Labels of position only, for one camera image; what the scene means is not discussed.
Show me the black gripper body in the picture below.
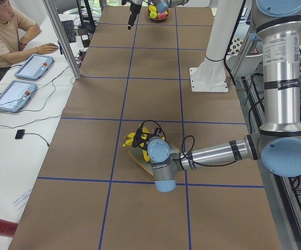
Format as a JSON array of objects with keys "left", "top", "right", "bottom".
[{"left": 127, "top": 0, "right": 141, "bottom": 30}]

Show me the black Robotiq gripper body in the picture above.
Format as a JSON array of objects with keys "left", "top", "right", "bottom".
[{"left": 133, "top": 127, "right": 156, "bottom": 148}]

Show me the small yellow banana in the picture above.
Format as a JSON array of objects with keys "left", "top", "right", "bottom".
[{"left": 124, "top": 126, "right": 151, "bottom": 141}]

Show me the deep yellow banana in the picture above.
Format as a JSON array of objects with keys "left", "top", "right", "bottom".
[{"left": 123, "top": 139, "right": 140, "bottom": 147}]

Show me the light yellow banana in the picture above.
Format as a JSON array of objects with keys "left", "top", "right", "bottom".
[{"left": 142, "top": 150, "right": 150, "bottom": 163}]

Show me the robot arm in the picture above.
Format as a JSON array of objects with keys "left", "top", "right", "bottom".
[
  {"left": 121, "top": 0, "right": 189, "bottom": 30},
  {"left": 125, "top": 1, "right": 301, "bottom": 192}
]

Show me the grey square plate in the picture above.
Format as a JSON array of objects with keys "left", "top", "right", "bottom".
[{"left": 128, "top": 142, "right": 180, "bottom": 176}]

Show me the brown wicker basket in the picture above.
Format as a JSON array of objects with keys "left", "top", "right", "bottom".
[{"left": 147, "top": 10, "right": 169, "bottom": 21}]

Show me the green apple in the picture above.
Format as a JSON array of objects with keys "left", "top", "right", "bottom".
[{"left": 149, "top": 11, "right": 158, "bottom": 19}]

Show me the pink red apple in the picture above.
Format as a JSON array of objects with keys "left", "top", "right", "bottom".
[{"left": 157, "top": 11, "right": 168, "bottom": 20}]

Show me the black keyboard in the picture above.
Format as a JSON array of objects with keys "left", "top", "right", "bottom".
[{"left": 61, "top": 20, "right": 76, "bottom": 43}]

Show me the small black device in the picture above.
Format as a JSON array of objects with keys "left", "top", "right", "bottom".
[{"left": 15, "top": 129, "right": 25, "bottom": 140}]

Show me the teach pendant far side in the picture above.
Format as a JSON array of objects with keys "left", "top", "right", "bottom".
[{"left": 0, "top": 80, "right": 37, "bottom": 113}]

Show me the aluminium frame post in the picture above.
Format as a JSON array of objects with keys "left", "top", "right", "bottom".
[{"left": 42, "top": 0, "right": 80, "bottom": 79}]

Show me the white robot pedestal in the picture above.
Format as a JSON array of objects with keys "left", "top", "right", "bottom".
[{"left": 189, "top": 1, "right": 245, "bottom": 93}]

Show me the teach pendant near post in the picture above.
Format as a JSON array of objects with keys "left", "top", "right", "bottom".
[{"left": 14, "top": 54, "right": 54, "bottom": 80}]

